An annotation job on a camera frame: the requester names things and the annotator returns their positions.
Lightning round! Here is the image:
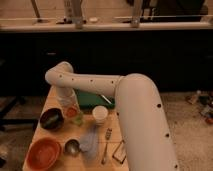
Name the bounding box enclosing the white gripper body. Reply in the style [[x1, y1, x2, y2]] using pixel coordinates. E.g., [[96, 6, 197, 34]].
[[56, 87, 79, 108]]

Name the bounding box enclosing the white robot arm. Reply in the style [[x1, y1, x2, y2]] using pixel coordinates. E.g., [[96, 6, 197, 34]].
[[45, 61, 180, 171]]

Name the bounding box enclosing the red apple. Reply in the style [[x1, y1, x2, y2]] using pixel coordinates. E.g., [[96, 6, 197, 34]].
[[65, 107, 77, 117]]

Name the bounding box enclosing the green plastic cup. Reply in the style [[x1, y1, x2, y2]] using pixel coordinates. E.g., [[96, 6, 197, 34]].
[[71, 112, 83, 126]]

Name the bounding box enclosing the green board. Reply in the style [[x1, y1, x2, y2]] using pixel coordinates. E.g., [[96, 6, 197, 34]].
[[75, 90, 115, 109]]

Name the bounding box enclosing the dark green bowl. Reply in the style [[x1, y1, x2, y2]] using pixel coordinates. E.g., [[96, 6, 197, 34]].
[[39, 108, 64, 131]]

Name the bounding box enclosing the white marker pen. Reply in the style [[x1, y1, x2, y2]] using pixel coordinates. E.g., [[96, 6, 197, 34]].
[[100, 95, 112, 104]]

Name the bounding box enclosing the small metal bowl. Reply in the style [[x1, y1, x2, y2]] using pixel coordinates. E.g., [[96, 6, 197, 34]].
[[64, 139, 80, 156]]

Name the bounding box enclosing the grey cloth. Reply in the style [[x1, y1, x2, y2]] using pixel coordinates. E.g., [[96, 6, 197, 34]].
[[79, 125, 98, 160]]

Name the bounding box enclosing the metal fork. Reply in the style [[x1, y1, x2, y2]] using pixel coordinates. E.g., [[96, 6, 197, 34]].
[[101, 128, 112, 165]]

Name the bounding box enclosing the orange bowl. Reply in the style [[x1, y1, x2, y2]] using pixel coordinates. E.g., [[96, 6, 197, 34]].
[[26, 137, 61, 171]]

